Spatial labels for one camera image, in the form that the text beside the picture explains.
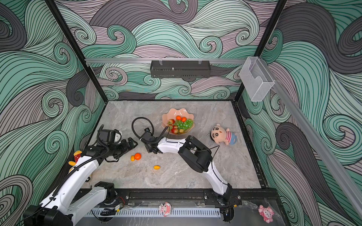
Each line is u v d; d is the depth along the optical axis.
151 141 0.70
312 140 0.53
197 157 0.52
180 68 0.95
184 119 1.03
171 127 0.98
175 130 0.93
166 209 0.67
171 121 1.02
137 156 0.86
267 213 0.66
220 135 0.90
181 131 0.95
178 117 1.04
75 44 0.86
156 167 0.83
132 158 0.86
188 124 0.95
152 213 0.70
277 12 0.73
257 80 0.78
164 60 0.97
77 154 0.83
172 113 1.07
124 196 0.73
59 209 0.39
